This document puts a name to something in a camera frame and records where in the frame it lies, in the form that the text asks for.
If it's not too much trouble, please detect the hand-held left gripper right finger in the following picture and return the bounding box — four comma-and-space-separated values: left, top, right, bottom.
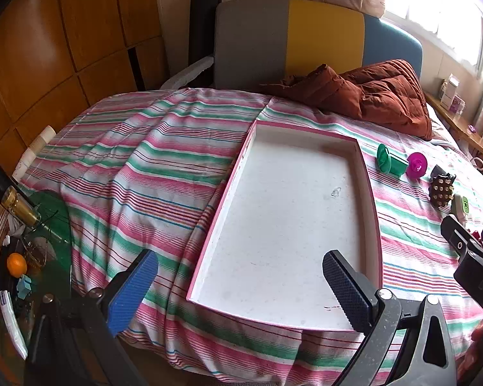
322, 249, 459, 386

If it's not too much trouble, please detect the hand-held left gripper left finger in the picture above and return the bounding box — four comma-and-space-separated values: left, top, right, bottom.
24, 249, 159, 386

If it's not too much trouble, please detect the green and white nozzle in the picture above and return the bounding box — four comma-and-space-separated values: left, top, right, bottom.
451, 194, 470, 223

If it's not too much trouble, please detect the magenta plastic spool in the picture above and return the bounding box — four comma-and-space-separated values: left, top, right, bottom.
405, 152, 428, 179

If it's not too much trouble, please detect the pink-edged white tray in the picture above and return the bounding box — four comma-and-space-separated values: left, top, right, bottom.
185, 118, 384, 332

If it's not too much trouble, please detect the green plastic spool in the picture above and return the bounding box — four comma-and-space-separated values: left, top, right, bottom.
376, 143, 409, 178

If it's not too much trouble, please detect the brown spiky toy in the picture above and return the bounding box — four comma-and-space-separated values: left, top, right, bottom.
429, 174, 455, 208

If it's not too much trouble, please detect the green glass side table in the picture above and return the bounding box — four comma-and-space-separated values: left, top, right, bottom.
0, 191, 73, 371

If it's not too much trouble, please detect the small blue box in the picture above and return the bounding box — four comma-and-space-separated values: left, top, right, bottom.
17, 274, 33, 300

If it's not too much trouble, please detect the wooden desk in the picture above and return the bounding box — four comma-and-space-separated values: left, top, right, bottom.
424, 90, 483, 161

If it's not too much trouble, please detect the orange fruit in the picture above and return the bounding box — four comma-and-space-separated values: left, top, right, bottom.
7, 253, 28, 278

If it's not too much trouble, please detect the striped bedsheet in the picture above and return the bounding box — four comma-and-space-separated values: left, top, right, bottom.
14, 88, 483, 386

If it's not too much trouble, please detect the gold foil bottle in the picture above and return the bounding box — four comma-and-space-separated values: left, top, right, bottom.
2, 187, 41, 228

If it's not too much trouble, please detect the white carton box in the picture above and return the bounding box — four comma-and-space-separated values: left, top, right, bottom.
440, 73, 459, 109

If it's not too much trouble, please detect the brown quilted blanket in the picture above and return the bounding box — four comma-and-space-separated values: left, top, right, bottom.
260, 60, 433, 141

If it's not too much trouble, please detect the stack of white paper cups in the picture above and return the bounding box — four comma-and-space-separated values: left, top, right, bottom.
12, 125, 57, 181

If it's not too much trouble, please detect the white plastic armrest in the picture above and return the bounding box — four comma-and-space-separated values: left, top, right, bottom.
161, 56, 215, 90

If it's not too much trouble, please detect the large window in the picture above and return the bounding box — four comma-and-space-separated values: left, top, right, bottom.
382, 0, 483, 77

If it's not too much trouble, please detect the grey yellow blue headboard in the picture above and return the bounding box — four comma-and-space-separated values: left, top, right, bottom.
213, 0, 423, 89

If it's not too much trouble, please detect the wooden wardrobe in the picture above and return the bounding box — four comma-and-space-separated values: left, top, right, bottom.
0, 0, 170, 157

